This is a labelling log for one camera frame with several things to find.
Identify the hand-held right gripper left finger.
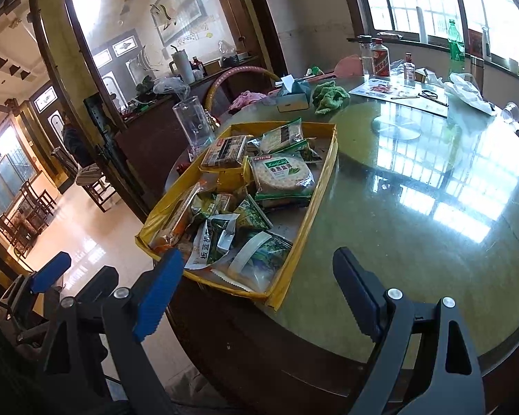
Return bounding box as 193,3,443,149
41,248,185,415

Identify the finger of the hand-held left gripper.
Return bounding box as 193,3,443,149
75,266,119,307
29,251,72,295

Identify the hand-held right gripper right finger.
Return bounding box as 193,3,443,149
333,247,496,415

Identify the white packet black print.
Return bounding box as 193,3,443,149
185,214,239,269

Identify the cracker packet orange wrapper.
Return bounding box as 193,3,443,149
149,183,201,252

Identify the pile of small green packets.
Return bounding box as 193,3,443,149
190,192,274,265

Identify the yellow cardboard tray box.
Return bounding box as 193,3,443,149
135,120,339,312

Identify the white green sachet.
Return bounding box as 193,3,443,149
226,231,293,293

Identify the green triangular snack packet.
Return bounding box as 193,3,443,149
234,194,274,231

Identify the large round cracker packet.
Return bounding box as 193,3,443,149
248,153,317,208

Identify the cracker packet yellow wrapper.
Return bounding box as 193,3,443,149
200,134,255,193

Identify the wooden chair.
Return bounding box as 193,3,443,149
51,147,115,213

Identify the dark wooden sideboard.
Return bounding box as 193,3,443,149
112,54,262,208

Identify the round glass turntable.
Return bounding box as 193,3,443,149
371,117,422,142

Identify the clear glass pitcher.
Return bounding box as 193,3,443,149
173,95,216,162

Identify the green cloth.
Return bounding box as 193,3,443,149
312,80,352,116

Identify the printed paper placemat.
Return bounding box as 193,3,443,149
348,76,450,118

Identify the tissue box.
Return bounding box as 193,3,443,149
276,75,311,112

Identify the clear plastic bag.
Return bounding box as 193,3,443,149
153,76,192,96

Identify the pink cloth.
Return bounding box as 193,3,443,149
228,91,265,112

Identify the pink hand fan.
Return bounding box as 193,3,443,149
334,54,365,80

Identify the small clear glass bottle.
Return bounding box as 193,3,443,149
403,53,417,87

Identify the white plastic bag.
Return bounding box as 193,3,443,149
442,73,497,116

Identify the white liquor bottle red label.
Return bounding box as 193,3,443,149
372,39,391,79

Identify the clear glass jar bottle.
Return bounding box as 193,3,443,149
357,35,377,77

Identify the clear wine glass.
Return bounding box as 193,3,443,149
500,101,519,125

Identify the green plastic bottle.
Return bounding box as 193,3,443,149
447,19,467,84

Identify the window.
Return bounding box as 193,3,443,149
350,0,519,83

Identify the white tumbler with handle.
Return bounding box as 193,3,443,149
169,49,196,86

